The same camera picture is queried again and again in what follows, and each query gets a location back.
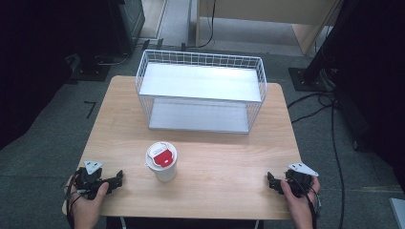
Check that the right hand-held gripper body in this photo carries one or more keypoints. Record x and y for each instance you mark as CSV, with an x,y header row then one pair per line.
x,y
298,180

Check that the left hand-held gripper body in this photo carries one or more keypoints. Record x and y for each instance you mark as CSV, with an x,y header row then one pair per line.
x,y
89,178

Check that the white cup with red lid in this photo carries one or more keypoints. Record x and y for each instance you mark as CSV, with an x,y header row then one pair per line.
x,y
161,161

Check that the person's right hand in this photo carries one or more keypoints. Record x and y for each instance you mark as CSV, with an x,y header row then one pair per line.
x,y
301,206

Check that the person's left hand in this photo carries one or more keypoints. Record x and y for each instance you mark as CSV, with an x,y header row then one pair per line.
x,y
88,206

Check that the wooden table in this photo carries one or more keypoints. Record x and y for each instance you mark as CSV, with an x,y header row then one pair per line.
x,y
197,178

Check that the pale blue-grey box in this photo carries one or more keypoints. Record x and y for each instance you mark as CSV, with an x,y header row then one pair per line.
x,y
398,212

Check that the black metal stand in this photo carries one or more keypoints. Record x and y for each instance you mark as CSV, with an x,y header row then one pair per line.
x,y
321,54

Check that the dark equipment cabinet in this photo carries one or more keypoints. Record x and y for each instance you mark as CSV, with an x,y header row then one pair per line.
x,y
117,28

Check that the light wooden desk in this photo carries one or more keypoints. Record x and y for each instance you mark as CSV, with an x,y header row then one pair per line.
x,y
264,19

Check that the black stand base plate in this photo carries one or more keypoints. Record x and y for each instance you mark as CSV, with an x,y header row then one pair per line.
x,y
305,79

